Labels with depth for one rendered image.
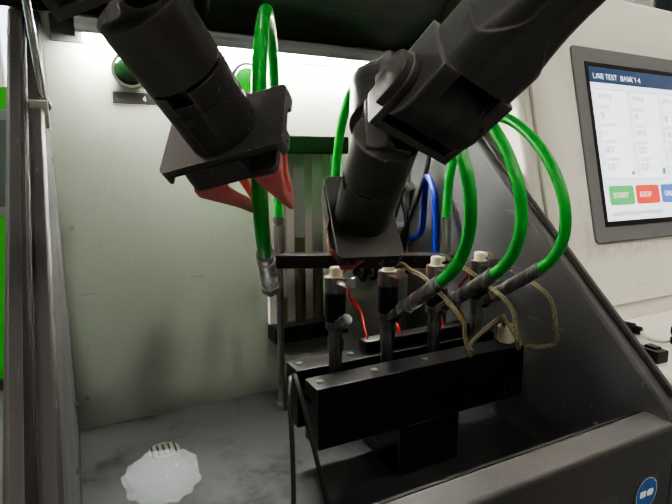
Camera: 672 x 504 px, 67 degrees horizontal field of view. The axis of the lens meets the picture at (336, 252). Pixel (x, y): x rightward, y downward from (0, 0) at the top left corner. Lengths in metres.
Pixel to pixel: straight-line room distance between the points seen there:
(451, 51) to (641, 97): 0.79
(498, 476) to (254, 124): 0.39
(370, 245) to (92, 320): 0.52
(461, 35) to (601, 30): 0.75
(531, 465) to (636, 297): 0.53
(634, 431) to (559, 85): 0.56
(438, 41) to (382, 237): 0.19
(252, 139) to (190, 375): 0.61
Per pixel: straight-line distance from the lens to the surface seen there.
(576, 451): 0.62
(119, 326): 0.88
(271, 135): 0.38
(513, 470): 0.57
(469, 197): 0.54
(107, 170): 0.84
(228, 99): 0.37
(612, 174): 1.02
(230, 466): 0.78
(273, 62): 0.75
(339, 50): 0.94
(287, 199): 0.44
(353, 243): 0.49
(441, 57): 0.37
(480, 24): 0.37
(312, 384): 0.64
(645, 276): 1.07
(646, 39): 1.21
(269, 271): 0.51
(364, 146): 0.42
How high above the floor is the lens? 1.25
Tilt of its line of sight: 10 degrees down
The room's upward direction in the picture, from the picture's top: straight up
